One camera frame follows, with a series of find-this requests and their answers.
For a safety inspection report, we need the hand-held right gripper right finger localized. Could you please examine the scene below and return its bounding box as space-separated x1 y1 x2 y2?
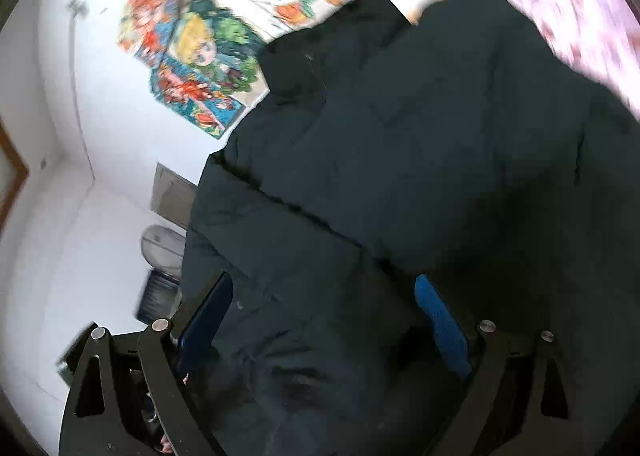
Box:
414 273 576 456

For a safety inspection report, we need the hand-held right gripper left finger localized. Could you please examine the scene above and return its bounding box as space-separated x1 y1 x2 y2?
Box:
59 272 236 456

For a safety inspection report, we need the black jacket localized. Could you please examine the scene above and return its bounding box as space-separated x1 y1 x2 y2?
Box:
177 0 640 456

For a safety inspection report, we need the black crate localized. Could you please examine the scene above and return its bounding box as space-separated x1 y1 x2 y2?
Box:
136 269 182 325

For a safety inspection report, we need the grey electric fan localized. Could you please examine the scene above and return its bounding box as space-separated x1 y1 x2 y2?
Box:
141 224 187 270

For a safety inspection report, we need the mermaid cartoon poster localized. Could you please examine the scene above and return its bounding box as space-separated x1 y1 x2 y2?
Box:
149 61 271 141

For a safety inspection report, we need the blond child cartoon poster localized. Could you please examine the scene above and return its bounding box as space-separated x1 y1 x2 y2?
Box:
167 0 272 93

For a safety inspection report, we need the orange-haired girl poster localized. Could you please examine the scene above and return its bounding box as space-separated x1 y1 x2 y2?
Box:
116 0 187 69

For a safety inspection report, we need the pink apple-print bed sheet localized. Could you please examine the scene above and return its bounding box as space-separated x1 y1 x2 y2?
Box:
480 0 640 107

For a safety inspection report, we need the grey wall panel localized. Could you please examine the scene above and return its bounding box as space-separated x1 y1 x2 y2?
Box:
151 163 202 230

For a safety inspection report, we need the wooden door frame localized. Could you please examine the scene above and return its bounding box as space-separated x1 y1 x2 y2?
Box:
0 118 30 233

